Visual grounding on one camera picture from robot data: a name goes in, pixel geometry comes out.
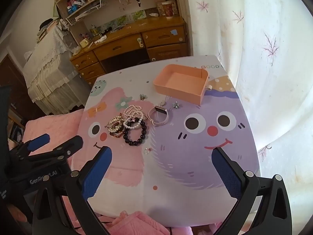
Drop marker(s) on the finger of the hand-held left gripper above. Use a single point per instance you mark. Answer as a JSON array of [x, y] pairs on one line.
[[39, 140], [69, 145]]

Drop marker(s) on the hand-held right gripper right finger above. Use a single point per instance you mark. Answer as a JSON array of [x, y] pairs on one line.
[[227, 173]]

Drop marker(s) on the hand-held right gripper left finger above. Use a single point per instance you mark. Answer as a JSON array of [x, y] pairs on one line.
[[97, 173]]

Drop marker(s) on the pink smart band watch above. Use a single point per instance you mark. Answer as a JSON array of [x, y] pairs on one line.
[[159, 115]]

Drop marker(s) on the pink paper box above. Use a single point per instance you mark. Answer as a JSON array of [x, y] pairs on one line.
[[181, 83]]

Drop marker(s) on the cartoon printed table mat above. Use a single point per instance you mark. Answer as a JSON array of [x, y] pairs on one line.
[[185, 156]]

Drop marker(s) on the white lace furniture cover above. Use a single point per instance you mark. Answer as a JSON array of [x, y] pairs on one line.
[[46, 73]]

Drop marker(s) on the blue flower earring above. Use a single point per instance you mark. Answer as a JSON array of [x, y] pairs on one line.
[[175, 105], [142, 97]]

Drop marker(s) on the oval silver brooch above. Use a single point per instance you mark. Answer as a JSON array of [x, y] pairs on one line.
[[162, 103]]

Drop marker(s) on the yellow mug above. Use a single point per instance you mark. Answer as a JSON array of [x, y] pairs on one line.
[[84, 43]]

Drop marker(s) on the white leaf print curtain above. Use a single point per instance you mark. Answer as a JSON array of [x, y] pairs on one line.
[[269, 78]]

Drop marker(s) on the wooden desk with drawers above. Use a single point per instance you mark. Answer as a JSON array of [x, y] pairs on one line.
[[122, 44]]

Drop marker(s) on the red paper cup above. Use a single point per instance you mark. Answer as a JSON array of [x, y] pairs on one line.
[[167, 9]]

